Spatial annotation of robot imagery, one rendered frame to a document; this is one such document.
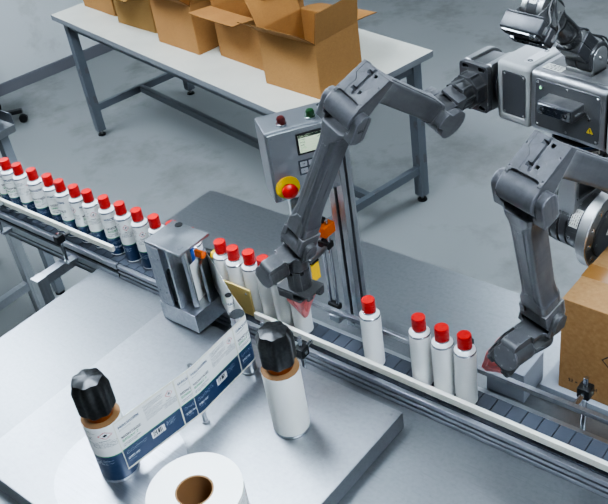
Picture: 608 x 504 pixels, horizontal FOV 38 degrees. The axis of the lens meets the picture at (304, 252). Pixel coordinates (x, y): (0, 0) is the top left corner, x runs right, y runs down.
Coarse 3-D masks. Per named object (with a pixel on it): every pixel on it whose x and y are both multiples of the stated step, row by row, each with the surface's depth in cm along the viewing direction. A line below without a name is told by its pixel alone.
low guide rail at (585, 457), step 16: (272, 320) 236; (304, 336) 230; (336, 352) 224; (352, 352) 222; (384, 368) 216; (416, 384) 210; (448, 400) 206; (464, 400) 204; (480, 416) 201; (496, 416) 198; (528, 432) 194; (560, 448) 190; (576, 448) 188; (592, 464) 186
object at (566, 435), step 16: (144, 272) 269; (256, 320) 243; (320, 336) 234; (336, 336) 233; (368, 368) 222; (400, 368) 220; (400, 384) 215; (432, 400) 210; (480, 400) 208; (496, 400) 207; (512, 416) 202; (528, 416) 202; (512, 432) 199; (544, 432) 197; (560, 432) 197; (544, 448) 194; (592, 448) 192; (576, 464) 190
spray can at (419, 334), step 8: (416, 320) 202; (424, 320) 203; (416, 328) 204; (424, 328) 204; (416, 336) 204; (424, 336) 204; (416, 344) 205; (424, 344) 205; (416, 352) 207; (424, 352) 207; (416, 360) 208; (424, 360) 208; (416, 368) 210; (424, 368) 209; (432, 368) 211; (416, 376) 212; (424, 376) 211; (432, 376) 213; (432, 384) 214
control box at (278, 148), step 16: (288, 112) 209; (304, 112) 208; (256, 128) 210; (272, 128) 204; (288, 128) 203; (304, 128) 204; (272, 144) 204; (288, 144) 205; (272, 160) 206; (288, 160) 207; (272, 176) 209; (288, 176) 209; (304, 176) 211; (336, 176) 213; (272, 192) 213
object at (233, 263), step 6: (228, 246) 237; (234, 246) 237; (228, 252) 236; (234, 252) 236; (228, 258) 237; (234, 258) 237; (240, 258) 238; (228, 264) 238; (234, 264) 237; (240, 264) 237; (228, 270) 239; (234, 270) 238; (240, 270) 238; (234, 276) 239; (240, 276) 239; (234, 282) 240; (240, 282) 240
